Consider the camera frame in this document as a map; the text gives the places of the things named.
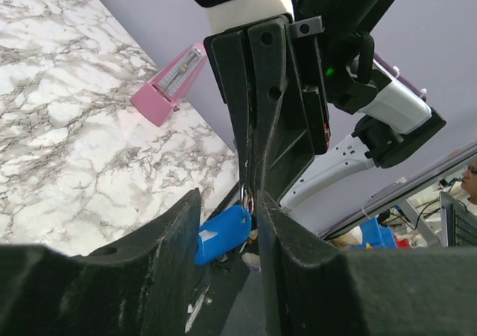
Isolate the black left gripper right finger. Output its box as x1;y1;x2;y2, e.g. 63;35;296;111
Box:
256;191;476;335

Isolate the person head with glasses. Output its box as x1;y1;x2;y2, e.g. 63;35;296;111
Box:
461;162;477;205

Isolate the blue plastic key tag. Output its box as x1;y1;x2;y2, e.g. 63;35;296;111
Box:
195;205;251;265

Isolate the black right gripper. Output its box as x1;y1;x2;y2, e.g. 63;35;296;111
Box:
204;15;330;202

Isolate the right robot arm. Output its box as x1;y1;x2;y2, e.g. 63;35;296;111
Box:
198;0;445;212

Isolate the blue plastic bin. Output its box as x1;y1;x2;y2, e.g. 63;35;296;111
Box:
356;218;397;249

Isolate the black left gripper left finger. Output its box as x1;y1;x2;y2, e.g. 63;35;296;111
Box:
1;189;201;335

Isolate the pink metronome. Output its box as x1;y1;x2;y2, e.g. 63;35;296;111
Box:
130;42;207;127

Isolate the black table edge frame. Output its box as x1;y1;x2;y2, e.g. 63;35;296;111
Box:
185;243;255;335

